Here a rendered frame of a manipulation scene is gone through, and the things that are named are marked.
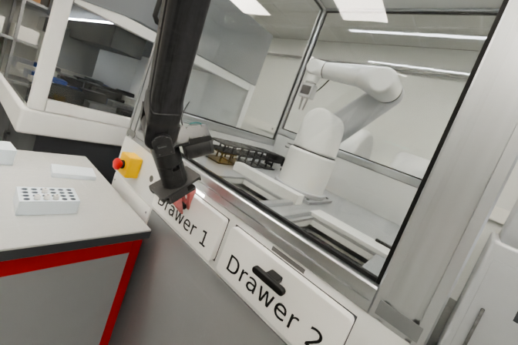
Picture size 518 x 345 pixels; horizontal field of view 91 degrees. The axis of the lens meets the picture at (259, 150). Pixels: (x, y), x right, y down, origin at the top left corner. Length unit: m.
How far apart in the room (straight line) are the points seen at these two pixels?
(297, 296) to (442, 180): 0.31
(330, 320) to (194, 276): 0.36
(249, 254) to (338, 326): 0.20
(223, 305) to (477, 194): 0.53
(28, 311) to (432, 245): 0.85
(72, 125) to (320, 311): 1.21
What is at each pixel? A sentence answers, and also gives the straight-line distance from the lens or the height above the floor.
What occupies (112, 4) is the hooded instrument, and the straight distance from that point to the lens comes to 1.38.
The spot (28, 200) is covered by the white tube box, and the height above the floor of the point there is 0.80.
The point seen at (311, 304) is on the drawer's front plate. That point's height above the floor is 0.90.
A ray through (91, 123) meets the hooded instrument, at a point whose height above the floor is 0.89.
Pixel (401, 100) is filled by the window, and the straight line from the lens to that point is 0.50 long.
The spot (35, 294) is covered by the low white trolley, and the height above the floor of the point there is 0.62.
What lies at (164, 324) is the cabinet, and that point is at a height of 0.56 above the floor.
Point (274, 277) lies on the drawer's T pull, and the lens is 0.52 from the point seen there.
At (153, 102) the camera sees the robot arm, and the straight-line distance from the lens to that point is 0.45.
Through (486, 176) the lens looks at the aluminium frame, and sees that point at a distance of 0.46.
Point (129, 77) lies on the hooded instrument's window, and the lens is 1.43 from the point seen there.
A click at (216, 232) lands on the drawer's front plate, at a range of 0.63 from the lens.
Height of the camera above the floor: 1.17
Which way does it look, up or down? 6 degrees down
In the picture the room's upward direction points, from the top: 20 degrees clockwise
